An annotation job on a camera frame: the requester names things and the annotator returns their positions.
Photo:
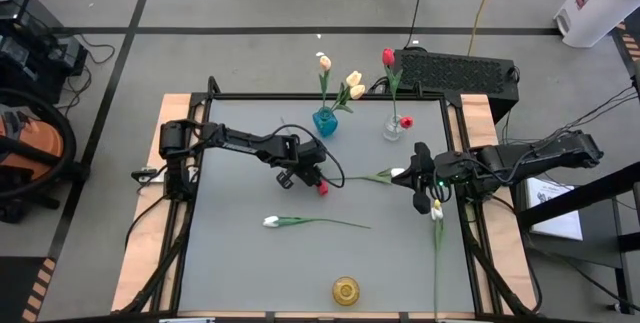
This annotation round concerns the orange shop vacuum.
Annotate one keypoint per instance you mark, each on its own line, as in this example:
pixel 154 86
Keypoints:
pixel 35 143

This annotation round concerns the white label strip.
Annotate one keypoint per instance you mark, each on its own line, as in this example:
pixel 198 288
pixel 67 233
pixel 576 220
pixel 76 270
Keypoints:
pixel 187 320

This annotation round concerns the white trash bin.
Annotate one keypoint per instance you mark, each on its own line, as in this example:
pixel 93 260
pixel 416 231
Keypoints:
pixel 595 8

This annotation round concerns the black perforated computer case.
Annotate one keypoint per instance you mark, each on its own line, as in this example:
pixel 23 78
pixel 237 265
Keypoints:
pixel 450 73

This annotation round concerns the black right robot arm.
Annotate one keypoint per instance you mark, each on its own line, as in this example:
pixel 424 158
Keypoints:
pixel 540 155

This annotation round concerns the white paper sheet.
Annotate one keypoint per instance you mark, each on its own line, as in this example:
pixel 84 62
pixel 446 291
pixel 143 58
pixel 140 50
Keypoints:
pixel 555 213

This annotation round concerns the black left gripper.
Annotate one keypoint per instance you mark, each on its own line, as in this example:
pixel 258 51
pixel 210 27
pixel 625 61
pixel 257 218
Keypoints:
pixel 307 159

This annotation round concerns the red artificial tulip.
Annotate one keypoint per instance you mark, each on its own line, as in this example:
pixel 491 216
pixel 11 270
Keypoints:
pixel 388 57
pixel 323 189
pixel 406 122

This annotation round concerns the gold textured glass vase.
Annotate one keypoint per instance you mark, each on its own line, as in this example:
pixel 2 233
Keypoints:
pixel 346 291

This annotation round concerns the cream artificial tulip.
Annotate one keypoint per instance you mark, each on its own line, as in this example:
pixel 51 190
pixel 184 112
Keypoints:
pixel 325 63
pixel 357 91
pixel 353 78

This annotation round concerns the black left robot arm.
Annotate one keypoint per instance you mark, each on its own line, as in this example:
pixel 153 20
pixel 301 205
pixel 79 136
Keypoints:
pixel 240 143

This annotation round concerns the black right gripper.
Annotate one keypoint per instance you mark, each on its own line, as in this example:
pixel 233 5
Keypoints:
pixel 442 173

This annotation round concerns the clear glass vase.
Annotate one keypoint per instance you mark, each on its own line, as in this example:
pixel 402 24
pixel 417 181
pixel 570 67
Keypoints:
pixel 389 133

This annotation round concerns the black equipment stack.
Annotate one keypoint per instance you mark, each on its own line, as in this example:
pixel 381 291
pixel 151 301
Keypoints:
pixel 30 48

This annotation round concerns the black metal cart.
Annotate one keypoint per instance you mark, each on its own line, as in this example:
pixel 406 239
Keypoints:
pixel 575 197

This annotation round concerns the blue glass vase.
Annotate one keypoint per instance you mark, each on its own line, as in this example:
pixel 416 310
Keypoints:
pixel 325 122

